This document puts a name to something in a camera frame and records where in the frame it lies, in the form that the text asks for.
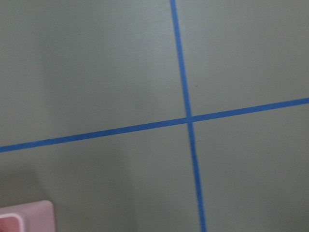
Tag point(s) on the pink plastic bin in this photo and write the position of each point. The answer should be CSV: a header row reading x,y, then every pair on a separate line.
x,y
30,217

